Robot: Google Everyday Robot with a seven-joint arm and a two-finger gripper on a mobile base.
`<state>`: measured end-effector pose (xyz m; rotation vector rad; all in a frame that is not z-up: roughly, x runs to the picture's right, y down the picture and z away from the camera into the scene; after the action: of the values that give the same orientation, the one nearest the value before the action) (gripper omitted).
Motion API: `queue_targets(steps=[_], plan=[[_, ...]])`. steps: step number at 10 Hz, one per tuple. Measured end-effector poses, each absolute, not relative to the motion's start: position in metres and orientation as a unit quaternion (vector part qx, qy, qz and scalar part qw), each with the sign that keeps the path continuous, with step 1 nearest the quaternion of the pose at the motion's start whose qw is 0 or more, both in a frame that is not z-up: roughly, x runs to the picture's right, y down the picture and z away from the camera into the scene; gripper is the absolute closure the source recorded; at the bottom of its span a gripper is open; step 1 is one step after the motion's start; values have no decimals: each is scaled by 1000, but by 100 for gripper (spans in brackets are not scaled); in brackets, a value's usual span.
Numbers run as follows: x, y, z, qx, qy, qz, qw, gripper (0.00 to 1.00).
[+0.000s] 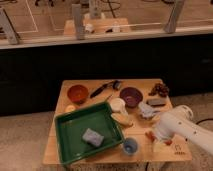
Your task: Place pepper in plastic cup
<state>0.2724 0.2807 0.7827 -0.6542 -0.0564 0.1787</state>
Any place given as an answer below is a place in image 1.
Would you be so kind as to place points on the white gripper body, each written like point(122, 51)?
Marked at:
point(161, 142)

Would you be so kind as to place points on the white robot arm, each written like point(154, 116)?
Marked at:
point(178, 121)

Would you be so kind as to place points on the blue plastic cup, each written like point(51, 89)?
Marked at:
point(130, 146)

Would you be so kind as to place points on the white cup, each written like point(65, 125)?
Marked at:
point(118, 105)

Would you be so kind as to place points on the light blue crumpled cloth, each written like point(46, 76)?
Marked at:
point(147, 111)

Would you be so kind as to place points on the grey rectangular block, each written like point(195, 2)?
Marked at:
point(156, 102)

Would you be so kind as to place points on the wooden table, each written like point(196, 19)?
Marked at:
point(177, 151)

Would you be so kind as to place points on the yellow banana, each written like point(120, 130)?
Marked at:
point(122, 119)

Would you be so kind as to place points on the dark red grapes bunch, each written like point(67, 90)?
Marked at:
point(159, 89)

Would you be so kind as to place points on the purple bowl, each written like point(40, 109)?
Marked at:
point(132, 96)

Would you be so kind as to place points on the grey blue sponge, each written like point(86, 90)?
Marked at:
point(93, 137)

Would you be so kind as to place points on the green plastic tray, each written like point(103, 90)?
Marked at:
point(70, 128)

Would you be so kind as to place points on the orange bowl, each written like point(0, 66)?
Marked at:
point(77, 94)

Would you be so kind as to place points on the small yellow round object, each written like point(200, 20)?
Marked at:
point(70, 108)

